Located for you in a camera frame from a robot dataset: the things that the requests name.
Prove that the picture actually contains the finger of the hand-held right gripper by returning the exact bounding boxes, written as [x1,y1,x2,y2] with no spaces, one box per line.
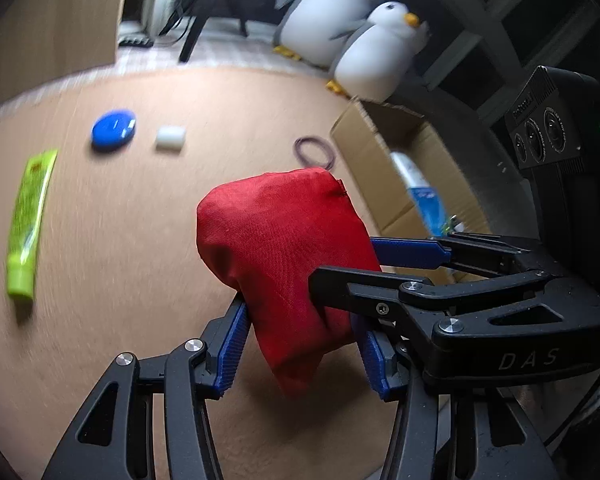
[370,232,546,278]
[309,266,567,338]

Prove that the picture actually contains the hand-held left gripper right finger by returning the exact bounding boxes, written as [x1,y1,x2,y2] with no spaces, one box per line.
[352,316,551,480]

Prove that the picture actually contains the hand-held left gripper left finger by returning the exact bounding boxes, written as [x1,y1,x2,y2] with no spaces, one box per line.
[42,295,253,480]

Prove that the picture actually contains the white sunscreen tube blue cap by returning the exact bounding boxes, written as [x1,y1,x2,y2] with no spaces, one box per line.
[390,152,453,236]

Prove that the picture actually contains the red fabric pouch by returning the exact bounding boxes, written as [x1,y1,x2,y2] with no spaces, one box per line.
[196,169,383,400]

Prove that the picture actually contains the cardboard box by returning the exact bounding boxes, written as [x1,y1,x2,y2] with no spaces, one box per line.
[329,100,496,281]

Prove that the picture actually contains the purple hair ties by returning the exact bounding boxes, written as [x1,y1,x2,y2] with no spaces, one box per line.
[294,136,337,168]

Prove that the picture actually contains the white block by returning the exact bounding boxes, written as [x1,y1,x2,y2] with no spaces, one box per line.
[155,125,187,152]

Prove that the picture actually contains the green tube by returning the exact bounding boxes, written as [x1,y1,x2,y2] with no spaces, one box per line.
[6,149,60,302]

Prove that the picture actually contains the blue round lid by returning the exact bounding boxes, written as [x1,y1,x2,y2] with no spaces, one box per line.
[91,109,138,152]

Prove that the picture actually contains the small penguin plush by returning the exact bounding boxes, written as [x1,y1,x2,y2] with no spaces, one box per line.
[325,1,431,103]

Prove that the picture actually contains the large penguin plush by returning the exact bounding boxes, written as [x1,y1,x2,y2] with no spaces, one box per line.
[272,0,391,68]

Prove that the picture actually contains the checked grey sheet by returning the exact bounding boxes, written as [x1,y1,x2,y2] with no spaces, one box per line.
[115,30,341,81]

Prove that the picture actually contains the black tripod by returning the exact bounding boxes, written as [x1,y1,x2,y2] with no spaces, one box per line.
[177,0,251,63]

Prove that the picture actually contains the large wooden board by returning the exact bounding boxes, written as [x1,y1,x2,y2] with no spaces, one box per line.
[0,0,136,116]

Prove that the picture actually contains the grey window frame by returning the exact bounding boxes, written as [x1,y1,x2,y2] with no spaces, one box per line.
[395,0,600,126]

